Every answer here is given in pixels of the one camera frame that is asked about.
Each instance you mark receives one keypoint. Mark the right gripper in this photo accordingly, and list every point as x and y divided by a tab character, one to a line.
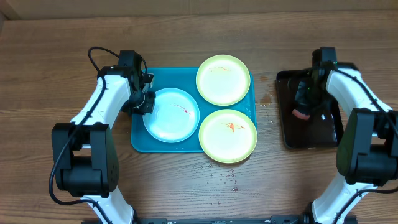
304	98

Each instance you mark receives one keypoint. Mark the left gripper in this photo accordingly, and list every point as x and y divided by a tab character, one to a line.
148	108

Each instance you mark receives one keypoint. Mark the orange and dark sponge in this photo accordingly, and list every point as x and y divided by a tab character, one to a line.
304	115

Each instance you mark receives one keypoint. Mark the light blue plate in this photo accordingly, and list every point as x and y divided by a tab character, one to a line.
175	116

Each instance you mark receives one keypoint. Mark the yellow-green plate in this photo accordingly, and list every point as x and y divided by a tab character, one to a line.
223	80
227	136

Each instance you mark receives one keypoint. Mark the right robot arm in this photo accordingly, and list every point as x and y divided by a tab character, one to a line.
366	158

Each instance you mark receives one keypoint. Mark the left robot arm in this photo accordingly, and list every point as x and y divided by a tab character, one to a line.
85	163

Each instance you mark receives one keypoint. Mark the black rectangular tray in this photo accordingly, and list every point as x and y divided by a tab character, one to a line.
324	127

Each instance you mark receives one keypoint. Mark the teal plastic tray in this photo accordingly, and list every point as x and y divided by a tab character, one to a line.
183	78

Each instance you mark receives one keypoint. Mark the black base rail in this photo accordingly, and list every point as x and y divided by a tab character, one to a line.
278	219

